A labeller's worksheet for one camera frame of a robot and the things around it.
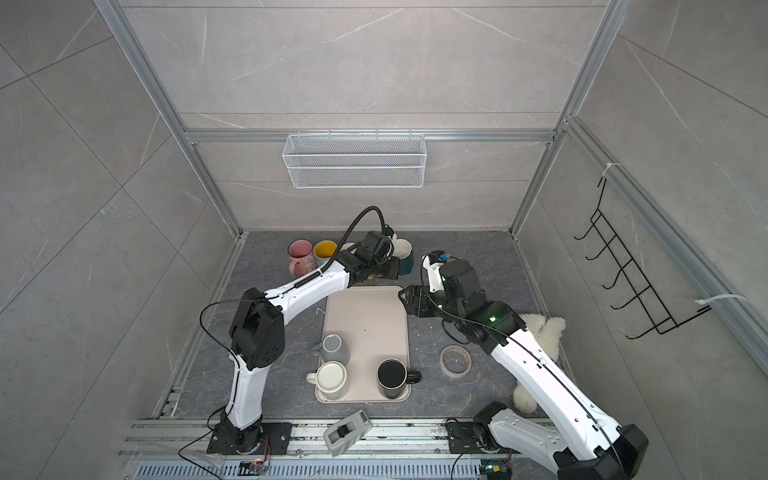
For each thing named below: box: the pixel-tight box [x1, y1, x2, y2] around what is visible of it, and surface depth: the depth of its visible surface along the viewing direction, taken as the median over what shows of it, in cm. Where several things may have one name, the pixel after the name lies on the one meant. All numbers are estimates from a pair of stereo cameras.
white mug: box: [306, 361, 347, 400], surface depth 78 cm
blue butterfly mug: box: [313, 240, 338, 267], surface depth 103 cm
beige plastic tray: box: [315, 285, 411, 403], surface depth 90 cm
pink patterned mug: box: [288, 238, 317, 278], surface depth 102 cm
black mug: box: [376, 357, 422, 399], surface depth 76 cm
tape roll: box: [440, 345, 472, 378], surface depth 88 cm
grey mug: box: [312, 333, 351, 366], surface depth 81 cm
